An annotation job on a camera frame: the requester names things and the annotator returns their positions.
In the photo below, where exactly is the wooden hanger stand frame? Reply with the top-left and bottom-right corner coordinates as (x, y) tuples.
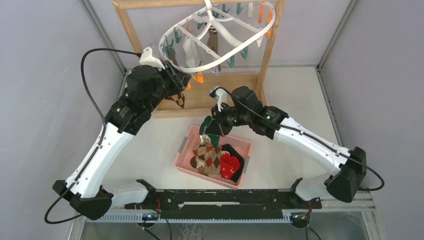
(113, 0), (285, 118)

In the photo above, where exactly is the white round clip hanger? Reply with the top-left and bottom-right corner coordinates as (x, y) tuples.
(158, 0), (277, 74)

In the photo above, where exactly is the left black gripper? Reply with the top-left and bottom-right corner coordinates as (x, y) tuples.
(144, 60), (191, 113)

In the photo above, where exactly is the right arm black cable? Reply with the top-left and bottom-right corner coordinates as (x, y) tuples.
(211, 86), (386, 192)

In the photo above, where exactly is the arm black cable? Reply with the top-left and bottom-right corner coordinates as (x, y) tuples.
(43, 48), (143, 225)
(211, 86), (386, 192)

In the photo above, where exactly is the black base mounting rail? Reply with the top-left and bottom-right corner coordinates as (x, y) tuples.
(125, 189), (322, 220)

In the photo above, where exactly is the red christmas sock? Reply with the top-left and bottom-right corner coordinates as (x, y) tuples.
(220, 153), (241, 182)

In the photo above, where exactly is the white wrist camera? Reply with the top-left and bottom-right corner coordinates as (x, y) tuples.
(208, 86), (228, 112)
(139, 45), (165, 71)

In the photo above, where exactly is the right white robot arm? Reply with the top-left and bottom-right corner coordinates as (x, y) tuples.
(204, 86), (367, 208)

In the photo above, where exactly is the dark green sock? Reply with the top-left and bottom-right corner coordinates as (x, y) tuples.
(199, 115), (222, 153)

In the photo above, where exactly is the pink plastic basket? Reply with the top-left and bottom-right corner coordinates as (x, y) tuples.
(173, 125), (253, 190)

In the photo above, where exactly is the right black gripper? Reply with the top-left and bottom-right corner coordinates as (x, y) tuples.
(205, 101), (252, 137)

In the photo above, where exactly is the white slotted cable duct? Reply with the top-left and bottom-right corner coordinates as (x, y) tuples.
(87, 211), (292, 224)

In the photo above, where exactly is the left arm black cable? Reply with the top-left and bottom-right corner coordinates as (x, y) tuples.
(43, 48), (143, 225)

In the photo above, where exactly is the beige brown patch sock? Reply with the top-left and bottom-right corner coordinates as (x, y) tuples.
(189, 156), (198, 169)

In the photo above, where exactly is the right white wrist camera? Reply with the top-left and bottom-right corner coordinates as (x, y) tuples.
(208, 86), (228, 112)

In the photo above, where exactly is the black sock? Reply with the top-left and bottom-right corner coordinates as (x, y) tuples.
(220, 144), (245, 183)

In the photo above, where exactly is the taupe striped cuff sock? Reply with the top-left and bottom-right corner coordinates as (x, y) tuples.
(206, 28), (220, 72)

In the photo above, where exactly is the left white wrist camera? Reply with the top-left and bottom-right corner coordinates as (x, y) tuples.
(139, 45), (165, 71)

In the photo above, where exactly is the dark brown argyle sock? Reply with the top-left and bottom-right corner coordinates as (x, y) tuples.
(165, 92), (185, 109)

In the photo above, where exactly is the white grey sock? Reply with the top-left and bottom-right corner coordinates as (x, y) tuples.
(182, 36), (200, 68)

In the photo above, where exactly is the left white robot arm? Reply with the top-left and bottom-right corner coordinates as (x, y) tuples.
(52, 61), (192, 220)

